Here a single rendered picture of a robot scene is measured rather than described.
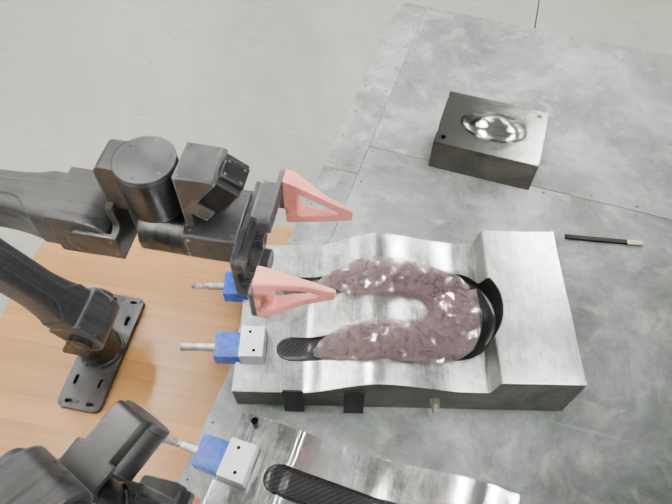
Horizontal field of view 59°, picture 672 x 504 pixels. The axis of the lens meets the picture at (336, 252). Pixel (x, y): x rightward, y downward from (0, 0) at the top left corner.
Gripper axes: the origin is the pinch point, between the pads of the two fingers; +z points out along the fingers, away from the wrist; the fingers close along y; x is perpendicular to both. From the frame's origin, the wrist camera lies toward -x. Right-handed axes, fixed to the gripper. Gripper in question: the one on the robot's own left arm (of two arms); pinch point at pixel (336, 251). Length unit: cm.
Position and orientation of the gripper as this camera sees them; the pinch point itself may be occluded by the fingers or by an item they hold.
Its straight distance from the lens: 58.8
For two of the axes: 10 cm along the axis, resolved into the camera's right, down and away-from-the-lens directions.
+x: -0.2, 5.5, 8.4
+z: 9.8, 1.6, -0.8
